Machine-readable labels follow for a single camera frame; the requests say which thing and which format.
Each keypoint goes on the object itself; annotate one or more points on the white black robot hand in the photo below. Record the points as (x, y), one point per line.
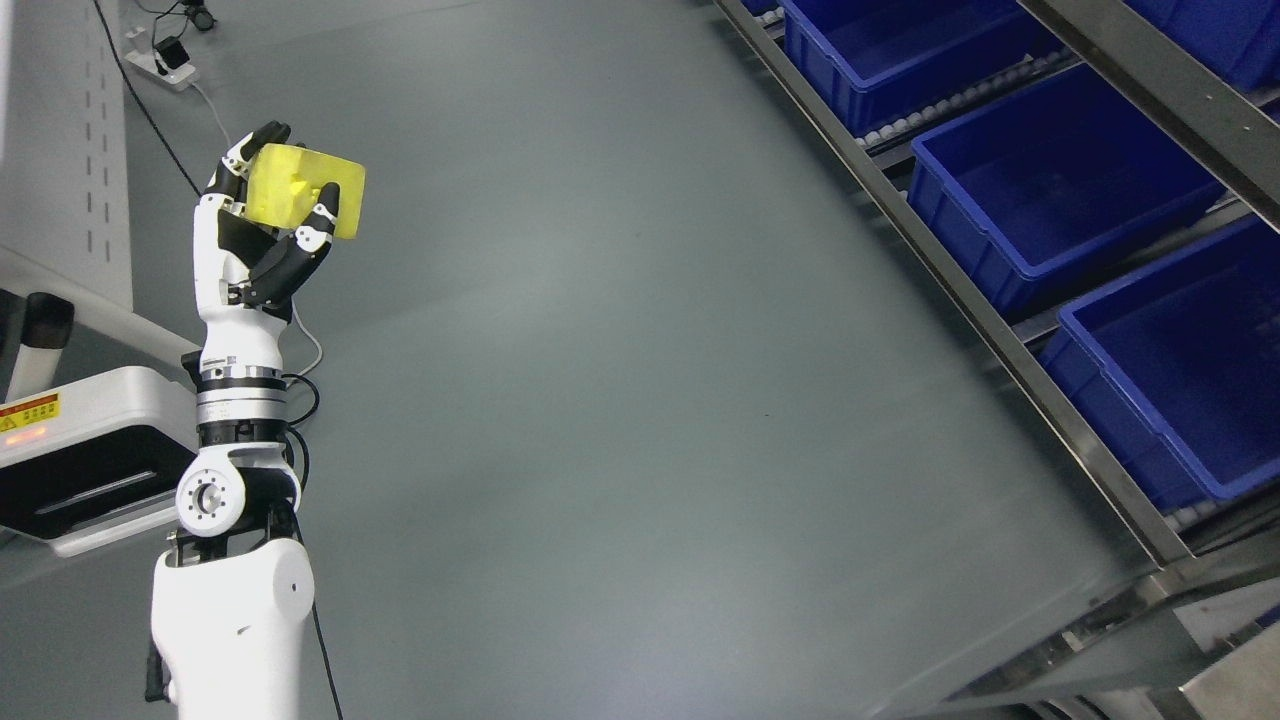
(246, 311)

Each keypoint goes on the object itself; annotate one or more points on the yellow foam block with notch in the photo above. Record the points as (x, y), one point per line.
(285, 181)

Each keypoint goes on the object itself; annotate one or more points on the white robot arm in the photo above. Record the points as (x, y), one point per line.
(234, 589)

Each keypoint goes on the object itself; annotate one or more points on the metal roller shelf rack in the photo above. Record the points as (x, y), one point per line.
(1219, 127)

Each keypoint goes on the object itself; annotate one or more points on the white power strip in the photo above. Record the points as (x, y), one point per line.
(164, 60)

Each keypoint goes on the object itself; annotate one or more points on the white perforated cabinet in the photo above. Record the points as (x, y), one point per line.
(64, 182)

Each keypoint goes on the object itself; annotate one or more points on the white machine base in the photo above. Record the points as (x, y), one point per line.
(93, 461)

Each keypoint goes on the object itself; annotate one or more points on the blue plastic bin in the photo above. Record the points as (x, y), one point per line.
(875, 62)
(1237, 40)
(1176, 367)
(1039, 194)

